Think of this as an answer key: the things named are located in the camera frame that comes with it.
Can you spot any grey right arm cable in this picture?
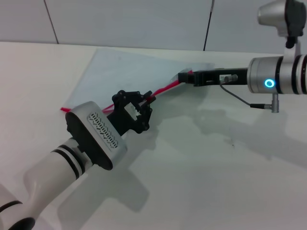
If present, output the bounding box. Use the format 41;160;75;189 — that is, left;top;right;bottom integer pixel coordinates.
219;74;281;114

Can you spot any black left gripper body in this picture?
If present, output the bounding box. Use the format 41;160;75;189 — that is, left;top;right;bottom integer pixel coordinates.
106;90;144;136

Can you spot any clear red-zipper document bag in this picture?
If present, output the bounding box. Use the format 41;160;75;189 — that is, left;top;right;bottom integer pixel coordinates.
59;47;215;115

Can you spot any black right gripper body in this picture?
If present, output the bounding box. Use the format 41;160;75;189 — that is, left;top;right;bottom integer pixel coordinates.
193;68;249;88

